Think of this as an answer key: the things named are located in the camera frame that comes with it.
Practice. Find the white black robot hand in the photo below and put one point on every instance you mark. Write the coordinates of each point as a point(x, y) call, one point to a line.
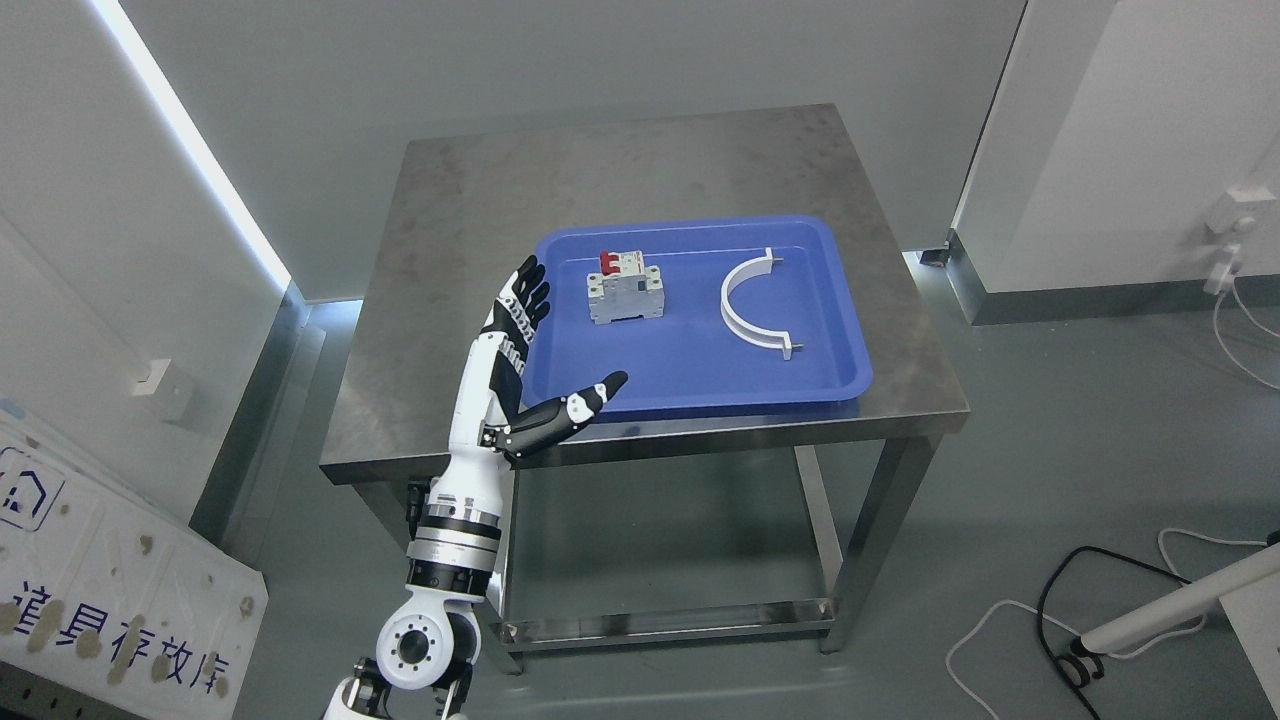
point(489, 422)

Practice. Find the grey red circuit breaker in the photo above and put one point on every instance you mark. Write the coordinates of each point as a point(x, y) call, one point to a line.
point(625, 287)

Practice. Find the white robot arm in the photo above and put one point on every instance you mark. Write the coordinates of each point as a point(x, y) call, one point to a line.
point(432, 642)

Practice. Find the blue plastic tray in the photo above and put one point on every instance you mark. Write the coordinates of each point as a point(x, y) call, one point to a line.
point(686, 364)

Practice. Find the white semicircular pipe clamp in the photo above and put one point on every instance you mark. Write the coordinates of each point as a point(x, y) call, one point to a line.
point(741, 301)

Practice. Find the stainless steel table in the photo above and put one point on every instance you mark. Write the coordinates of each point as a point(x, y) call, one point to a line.
point(468, 210)

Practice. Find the white sign board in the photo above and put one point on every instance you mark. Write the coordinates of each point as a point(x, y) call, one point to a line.
point(111, 607)

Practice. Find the white desk leg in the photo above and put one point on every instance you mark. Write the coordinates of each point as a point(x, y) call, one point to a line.
point(1184, 604)

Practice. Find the white plug adapter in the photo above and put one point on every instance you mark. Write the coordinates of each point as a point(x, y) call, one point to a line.
point(1232, 217)

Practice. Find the white wall socket box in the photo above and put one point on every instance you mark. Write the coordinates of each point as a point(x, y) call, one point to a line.
point(167, 392)

